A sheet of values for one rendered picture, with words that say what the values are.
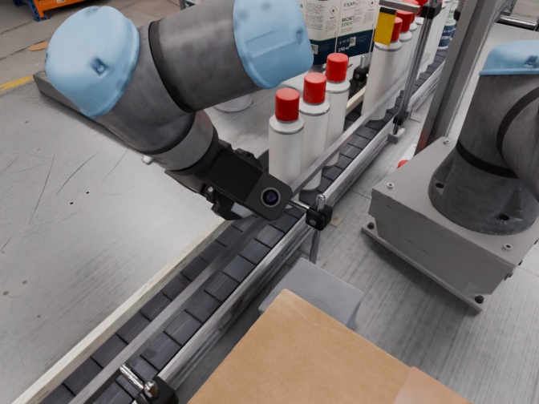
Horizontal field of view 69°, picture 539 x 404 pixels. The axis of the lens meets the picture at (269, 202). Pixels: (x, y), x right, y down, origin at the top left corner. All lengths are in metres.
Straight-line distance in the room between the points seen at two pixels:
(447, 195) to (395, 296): 0.17
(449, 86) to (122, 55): 0.60
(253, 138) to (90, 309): 0.43
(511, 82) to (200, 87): 0.35
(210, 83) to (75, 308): 0.46
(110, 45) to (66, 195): 0.57
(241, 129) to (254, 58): 0.55
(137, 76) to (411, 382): 0.27
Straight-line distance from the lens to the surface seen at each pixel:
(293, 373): 0.26
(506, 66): 0.53
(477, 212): 0.60
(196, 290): 0.47
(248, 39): 0.29
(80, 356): 0.54
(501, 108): 0.52
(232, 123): 0.86
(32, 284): 0.73
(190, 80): 0.31
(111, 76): 0.31
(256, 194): 0.43
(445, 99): 0.80
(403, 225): 0.65
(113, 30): 0.31
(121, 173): 0.86
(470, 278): 0.64
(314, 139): 0.62
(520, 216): 0.62
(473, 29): 0.75
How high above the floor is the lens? 1.36
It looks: 46 degrees down
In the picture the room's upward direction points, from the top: straight up
